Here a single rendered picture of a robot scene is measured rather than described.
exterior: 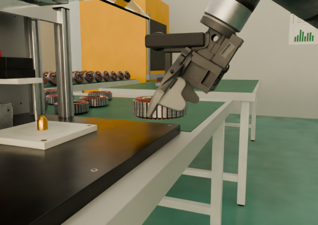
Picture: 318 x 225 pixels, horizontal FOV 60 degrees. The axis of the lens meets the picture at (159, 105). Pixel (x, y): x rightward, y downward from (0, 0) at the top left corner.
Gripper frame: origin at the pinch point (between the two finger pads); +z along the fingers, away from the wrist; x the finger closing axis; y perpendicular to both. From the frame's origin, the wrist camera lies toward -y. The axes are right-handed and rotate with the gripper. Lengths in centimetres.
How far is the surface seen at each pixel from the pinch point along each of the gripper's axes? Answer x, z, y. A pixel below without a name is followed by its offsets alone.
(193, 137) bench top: 6.3, 2.8, 8.6
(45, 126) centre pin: -11.3, 12.2, -14.8
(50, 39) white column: 297, 104, -280
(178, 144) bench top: -0.7, 3.5, 7.5
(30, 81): -11.1, 6.3, -22.0
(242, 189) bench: 126, 54, 44
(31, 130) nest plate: -12.4, 13.9, -16.5
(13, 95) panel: 4.6, 22.2, -38.9
